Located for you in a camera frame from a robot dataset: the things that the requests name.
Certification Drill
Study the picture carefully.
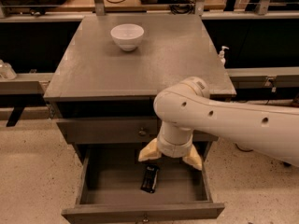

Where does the round brass drawer knob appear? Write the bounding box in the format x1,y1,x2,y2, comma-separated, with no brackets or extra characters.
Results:
138,128,147,136

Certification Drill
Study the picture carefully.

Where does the grey open middle drawer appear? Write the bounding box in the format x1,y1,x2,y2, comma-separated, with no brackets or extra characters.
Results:
62,143,224,224

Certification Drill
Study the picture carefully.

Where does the grey top drawer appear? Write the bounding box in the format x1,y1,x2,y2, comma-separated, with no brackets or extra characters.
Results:
56,115,219,145

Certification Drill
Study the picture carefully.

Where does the white pump dispenser bottle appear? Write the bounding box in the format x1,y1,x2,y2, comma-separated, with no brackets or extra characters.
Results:
218,46,230,65

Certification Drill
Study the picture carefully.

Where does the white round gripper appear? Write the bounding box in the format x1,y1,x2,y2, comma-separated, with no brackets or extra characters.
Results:
138,121,203,171

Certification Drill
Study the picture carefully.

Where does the white ceramic bowl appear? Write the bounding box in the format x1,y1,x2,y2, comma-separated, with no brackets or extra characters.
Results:
110,23,144,51

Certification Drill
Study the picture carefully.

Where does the grey wooden drawer cabinet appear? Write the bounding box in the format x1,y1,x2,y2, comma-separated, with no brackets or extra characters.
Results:
43,13,237,224

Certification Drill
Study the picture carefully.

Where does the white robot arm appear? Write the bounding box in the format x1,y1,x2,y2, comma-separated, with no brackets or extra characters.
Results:
138,77,299,170

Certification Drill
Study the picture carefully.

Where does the black floor cable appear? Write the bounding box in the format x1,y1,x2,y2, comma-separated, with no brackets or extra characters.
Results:
235,143,255,153

